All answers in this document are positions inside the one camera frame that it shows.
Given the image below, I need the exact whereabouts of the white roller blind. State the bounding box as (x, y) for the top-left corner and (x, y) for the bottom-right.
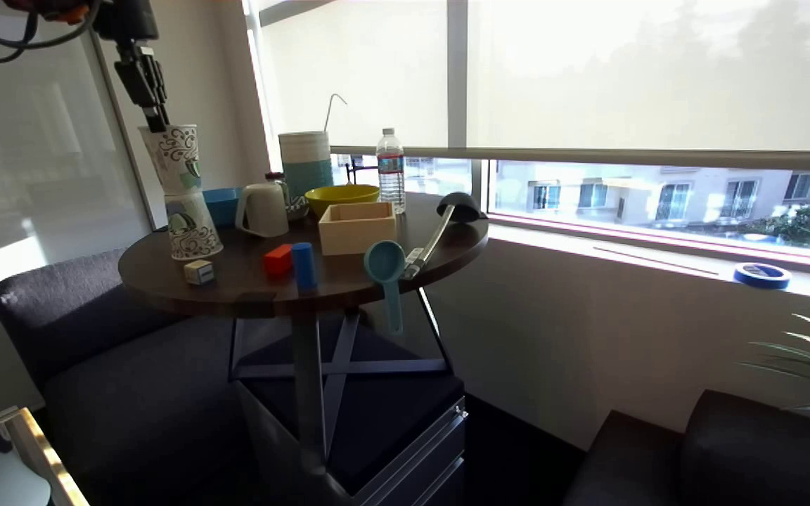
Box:
(463, 0), (810, 157)
(256, 0), (453, 153)

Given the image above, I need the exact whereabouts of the thin bent rod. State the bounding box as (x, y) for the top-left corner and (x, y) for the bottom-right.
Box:
(321, 90), (352, 135)

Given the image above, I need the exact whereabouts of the black leather armchair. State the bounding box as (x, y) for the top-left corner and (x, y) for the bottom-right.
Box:
(560, 388), (810, 506)

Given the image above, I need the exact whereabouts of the blue-grey metal cross frame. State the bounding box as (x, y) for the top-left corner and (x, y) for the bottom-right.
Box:
(226, 309), (454, 384)

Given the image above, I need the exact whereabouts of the black ladle with grey handle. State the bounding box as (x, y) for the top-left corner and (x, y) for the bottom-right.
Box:
(401, 188), (489, 282)

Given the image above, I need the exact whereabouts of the blue cup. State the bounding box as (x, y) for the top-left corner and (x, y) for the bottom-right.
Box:
(288, 240), (321, 296)

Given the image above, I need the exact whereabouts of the light wooden box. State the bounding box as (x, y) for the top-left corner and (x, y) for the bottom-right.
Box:
(314, 201), (401, 260)

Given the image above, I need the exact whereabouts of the dark fabric sofa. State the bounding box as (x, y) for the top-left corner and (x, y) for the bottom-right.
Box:
(0, 244), (267, 506)

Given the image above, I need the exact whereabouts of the pale yellow cube block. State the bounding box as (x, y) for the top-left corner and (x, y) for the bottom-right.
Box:
(179, 257), (218, 289)

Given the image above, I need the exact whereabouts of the white and teal canister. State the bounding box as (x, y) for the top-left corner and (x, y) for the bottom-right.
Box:
(274, 131), (336, 206)

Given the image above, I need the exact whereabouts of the yellow bowl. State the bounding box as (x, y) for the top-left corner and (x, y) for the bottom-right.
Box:
(300, 184), (384, 223)

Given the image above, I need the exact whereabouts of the whiteboard with metal frame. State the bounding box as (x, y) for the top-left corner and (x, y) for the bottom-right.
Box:
(0, 25), (162, 309)

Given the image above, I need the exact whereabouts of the patterned paper cup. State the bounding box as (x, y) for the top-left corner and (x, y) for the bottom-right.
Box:
(136, 122), (205, 201)
(160, 185), (226, 264)

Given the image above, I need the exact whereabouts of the white mug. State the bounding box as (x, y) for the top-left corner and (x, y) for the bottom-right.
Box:
(233, 181), (291, 243)

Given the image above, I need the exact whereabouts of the teal plastic scoop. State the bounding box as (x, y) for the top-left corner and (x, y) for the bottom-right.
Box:
(360, 240), (409, 340)

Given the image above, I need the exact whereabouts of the wooden framed board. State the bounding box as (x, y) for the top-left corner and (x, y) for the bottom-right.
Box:
(0, 403), (90, 506)

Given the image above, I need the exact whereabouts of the blue tape roll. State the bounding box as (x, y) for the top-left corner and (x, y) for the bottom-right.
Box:
(731, 261), (793, 296)

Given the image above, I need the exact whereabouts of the red block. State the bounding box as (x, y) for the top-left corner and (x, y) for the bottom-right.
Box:
(260, 243), (295, 282)

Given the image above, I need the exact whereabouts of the clear plastic water bottle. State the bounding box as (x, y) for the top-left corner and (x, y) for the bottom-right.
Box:
(374, 128), (408, 212)

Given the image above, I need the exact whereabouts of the white window mullion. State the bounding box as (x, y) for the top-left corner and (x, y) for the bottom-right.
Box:
(444, 0), (471, 213)

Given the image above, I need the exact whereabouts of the dark table pedestal leg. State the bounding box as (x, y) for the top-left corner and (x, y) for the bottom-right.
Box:
(288, 309), (328, 459)

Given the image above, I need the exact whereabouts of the blue plastic bowl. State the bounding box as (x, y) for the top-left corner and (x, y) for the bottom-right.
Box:
(198, 185), (240, 232)

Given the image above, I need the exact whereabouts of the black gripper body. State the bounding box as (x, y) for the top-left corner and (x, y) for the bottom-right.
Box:
(90, 0), (160, 46)

